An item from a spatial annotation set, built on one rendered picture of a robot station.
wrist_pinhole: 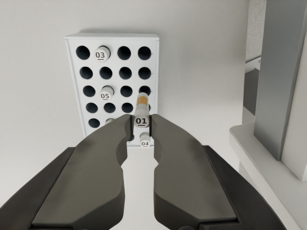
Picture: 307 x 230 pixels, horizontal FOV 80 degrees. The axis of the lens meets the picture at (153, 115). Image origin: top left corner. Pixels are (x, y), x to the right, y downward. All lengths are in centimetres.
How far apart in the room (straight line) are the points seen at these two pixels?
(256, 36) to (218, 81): 89
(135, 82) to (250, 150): 12
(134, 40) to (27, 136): 20
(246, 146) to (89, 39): 17
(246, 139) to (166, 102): 10
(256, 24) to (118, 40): 97
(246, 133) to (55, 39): 22
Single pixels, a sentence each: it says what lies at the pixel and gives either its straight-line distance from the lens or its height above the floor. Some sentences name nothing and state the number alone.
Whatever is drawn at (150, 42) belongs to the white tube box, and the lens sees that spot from 18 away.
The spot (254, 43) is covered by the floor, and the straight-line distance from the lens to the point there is 112.
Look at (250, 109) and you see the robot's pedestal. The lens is 83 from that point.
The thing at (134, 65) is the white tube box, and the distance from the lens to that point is 19.
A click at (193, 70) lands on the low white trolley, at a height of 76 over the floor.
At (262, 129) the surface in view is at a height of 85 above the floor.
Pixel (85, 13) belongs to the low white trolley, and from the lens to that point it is 22.
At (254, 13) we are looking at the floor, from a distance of 110.
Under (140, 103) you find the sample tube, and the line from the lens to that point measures 15.
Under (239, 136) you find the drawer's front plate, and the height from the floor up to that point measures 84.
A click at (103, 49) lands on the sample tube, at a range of 17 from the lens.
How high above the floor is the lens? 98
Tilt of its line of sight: 62 degrees down
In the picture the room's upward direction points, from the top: 176 degrees clockwise
